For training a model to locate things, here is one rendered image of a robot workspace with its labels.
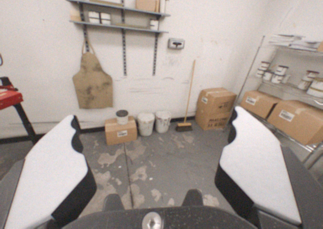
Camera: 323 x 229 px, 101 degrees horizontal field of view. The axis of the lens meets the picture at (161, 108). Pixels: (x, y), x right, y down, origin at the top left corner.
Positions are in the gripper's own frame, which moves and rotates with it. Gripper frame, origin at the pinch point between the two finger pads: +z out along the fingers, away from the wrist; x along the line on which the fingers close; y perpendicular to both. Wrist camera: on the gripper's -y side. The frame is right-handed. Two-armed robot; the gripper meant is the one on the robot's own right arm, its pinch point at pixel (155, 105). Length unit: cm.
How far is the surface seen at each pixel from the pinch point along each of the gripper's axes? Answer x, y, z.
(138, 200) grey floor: -30, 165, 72
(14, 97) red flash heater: -133, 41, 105
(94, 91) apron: -99, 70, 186
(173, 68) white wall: 28, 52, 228
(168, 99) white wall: 19, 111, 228
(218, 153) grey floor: 98, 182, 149
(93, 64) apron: -91, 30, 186
